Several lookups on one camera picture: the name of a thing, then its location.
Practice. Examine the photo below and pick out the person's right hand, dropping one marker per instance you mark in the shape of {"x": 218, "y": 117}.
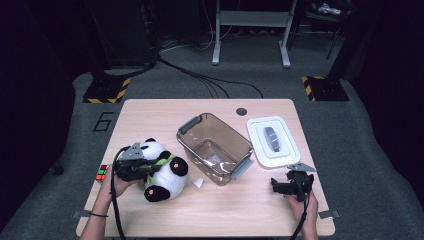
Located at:
{"x": 310, "y": 213}

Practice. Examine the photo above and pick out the black yellow striped base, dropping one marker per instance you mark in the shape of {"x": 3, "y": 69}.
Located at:
{"x": 106, "y": 90}
{"x": 326, "y": 89}

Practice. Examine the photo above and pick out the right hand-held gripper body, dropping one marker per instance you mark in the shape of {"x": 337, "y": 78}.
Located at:
{"x": 300, "y": 185}

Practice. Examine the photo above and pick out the black cabinet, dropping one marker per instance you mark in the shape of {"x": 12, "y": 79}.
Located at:
{"x": 120, "y": 33}

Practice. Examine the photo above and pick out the grey tape strip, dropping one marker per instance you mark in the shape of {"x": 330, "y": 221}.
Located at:
{"x": 330, "y": 214}
{"x": 83, "y": 214}

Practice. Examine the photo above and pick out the colourful puzzle cube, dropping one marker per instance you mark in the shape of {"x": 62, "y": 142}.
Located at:
{"x": 101, "y": 173}

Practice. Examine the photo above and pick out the dark chair with cloth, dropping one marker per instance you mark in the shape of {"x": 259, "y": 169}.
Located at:
{"x": 325, "y": 13}

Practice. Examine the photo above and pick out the grey metal stand frame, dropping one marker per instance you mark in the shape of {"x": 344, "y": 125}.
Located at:
{"x": 253, "y": 18}

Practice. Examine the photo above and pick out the person's left hand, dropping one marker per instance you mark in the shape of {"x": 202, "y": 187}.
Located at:
{"x": 111, "y": 186}

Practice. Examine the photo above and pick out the dark round table grommet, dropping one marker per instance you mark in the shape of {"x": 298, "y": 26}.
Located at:
{"x": 241, "y": 111}

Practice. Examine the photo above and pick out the translucent brown storage box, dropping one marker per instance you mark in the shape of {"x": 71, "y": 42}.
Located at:
{"x": 216, "y": 150}

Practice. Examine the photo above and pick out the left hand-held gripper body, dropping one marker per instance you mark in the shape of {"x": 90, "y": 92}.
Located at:
{"x": 131, "y": 166}

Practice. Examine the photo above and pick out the black wristband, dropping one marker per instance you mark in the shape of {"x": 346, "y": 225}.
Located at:
{"x": 98, "y": 215}

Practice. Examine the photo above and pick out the panda plush toy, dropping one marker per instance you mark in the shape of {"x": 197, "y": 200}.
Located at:
{"x": 166, "y": 176}

